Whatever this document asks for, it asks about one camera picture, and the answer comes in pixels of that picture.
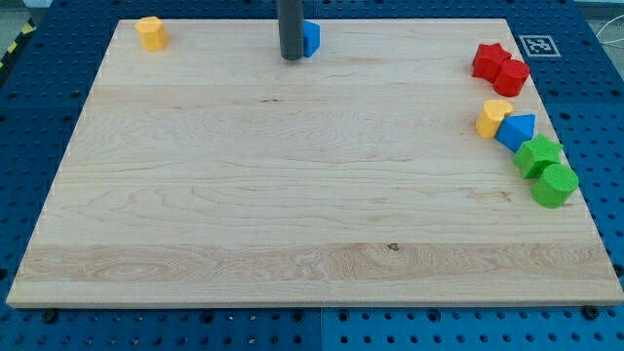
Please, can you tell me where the green circle block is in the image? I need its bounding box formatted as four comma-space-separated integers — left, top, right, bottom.
531, 164, 579, 209

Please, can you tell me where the red star block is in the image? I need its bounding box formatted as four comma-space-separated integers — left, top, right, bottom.
472, 43, 512, 83

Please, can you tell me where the yellow heart block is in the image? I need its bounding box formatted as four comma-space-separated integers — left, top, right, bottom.
475, 99, 514, 139

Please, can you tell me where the red circle block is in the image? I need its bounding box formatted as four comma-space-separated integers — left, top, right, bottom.
492, 59, 530, 98

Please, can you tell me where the wooden board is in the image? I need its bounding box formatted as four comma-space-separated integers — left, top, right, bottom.
7, 19, 623, 308

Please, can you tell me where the blue triangle block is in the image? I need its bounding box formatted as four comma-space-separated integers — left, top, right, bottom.
495, 114, 536, 153

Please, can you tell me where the white fiducial marker tag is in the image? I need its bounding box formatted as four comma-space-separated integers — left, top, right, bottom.
519, 34, 561, 58

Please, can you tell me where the green star block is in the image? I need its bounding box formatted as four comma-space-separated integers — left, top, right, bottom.
513, 134, 564, 179

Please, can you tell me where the blue block behind rod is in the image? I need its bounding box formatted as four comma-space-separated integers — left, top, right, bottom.
303, 20, 321, 58

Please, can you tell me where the yellow hexagon block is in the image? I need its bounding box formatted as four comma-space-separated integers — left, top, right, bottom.
135, 17, 169, 52

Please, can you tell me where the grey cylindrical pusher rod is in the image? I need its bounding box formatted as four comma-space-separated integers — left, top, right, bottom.
277, 0, 304, 61

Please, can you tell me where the white cable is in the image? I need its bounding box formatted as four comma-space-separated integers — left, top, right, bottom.
594, 13, 624, 49

